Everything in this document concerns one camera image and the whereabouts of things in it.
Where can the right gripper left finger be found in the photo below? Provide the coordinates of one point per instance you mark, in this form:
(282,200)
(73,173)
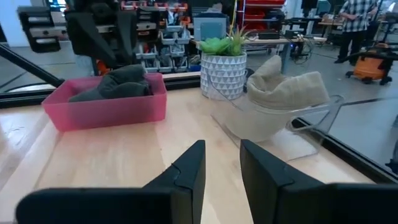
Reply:
(183,193)

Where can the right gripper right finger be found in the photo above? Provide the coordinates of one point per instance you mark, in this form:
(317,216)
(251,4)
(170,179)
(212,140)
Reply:
(273,199)

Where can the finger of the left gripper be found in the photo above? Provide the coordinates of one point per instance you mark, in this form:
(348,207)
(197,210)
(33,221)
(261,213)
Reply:
(87,34)
(127,31)

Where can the black baseball cap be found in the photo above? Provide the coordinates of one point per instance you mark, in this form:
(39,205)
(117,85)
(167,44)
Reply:
(124,81)

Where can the tan baseball cap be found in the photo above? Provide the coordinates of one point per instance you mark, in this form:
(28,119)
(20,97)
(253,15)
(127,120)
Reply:
(280,90)

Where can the storage drawer shelf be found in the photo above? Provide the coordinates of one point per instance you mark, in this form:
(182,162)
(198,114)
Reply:
(174,49)

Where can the clear plastic bin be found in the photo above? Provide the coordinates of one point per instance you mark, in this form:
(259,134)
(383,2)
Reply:
(298,143)

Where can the red plastic bin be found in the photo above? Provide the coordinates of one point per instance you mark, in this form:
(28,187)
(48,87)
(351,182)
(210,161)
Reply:
(109,115)

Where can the succulent in patterned white pot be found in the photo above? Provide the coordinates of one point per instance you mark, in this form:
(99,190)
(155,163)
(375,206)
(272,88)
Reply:
(224,74)

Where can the red metal shelf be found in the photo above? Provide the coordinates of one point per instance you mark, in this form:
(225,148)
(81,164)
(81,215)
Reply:
(261,12)

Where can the wooden workbench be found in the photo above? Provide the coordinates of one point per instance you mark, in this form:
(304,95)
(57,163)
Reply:
(273,41)

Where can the orange shop vacuum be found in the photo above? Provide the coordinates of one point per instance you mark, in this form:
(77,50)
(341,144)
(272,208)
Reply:
(370,67)

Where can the person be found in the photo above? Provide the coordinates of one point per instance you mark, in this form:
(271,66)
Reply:
(357,18)

